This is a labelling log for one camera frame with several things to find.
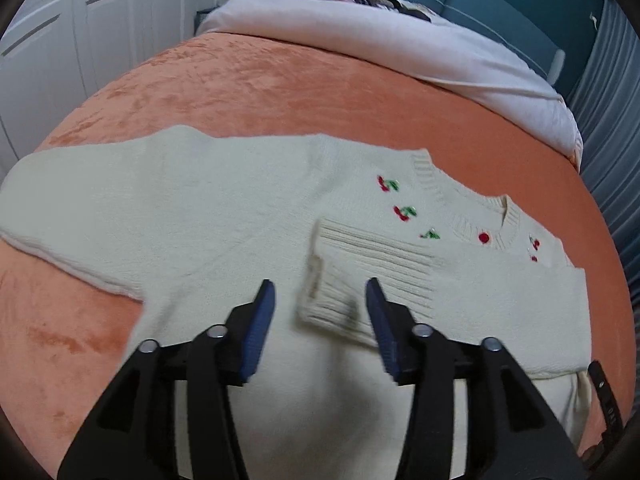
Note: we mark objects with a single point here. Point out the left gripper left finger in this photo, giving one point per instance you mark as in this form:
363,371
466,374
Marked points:
130,433

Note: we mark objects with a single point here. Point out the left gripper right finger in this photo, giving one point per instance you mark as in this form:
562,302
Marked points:
475,395

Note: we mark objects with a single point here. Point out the cream knit cherry cardigan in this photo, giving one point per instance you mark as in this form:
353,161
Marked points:
191,225

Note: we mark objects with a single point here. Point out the orange velvet bedspread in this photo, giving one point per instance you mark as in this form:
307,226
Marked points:
61,338

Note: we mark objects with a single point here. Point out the grey blue curtain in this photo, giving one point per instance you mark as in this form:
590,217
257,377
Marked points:
605,102

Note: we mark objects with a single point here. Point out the white pink duvet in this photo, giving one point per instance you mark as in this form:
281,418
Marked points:
439,52

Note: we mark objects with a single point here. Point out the white panelled wardrobe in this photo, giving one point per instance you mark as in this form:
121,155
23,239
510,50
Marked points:
57,53

